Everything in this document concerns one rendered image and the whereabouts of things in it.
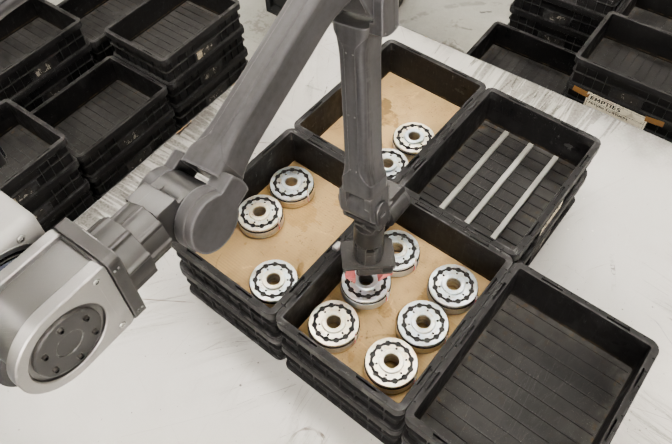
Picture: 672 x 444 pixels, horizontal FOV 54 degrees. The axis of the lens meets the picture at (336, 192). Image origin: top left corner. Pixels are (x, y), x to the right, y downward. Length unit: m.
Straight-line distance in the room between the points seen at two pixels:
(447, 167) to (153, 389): 0.84
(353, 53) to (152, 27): 1.74
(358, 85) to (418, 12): 2.44
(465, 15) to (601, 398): 2.37
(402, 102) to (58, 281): 1.22
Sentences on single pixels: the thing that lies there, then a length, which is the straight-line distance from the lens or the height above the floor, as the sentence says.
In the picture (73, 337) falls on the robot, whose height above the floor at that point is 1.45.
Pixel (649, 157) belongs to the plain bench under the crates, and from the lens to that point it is 1.97.
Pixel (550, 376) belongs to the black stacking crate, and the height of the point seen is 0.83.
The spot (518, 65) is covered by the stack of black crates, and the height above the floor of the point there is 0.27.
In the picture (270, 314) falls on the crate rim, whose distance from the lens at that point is 1.29.
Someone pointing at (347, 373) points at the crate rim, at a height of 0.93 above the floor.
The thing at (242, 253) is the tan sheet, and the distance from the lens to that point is 1.49.
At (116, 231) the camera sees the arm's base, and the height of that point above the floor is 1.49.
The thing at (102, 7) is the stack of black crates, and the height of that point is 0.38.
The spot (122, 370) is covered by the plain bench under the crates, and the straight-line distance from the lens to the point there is 1.57.
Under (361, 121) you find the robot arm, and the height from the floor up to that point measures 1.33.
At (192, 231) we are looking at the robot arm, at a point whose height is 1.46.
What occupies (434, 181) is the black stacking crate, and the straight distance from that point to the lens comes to 1.60.
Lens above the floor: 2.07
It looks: 52 degrees down
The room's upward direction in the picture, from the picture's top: 2 degrees counter-clockwise
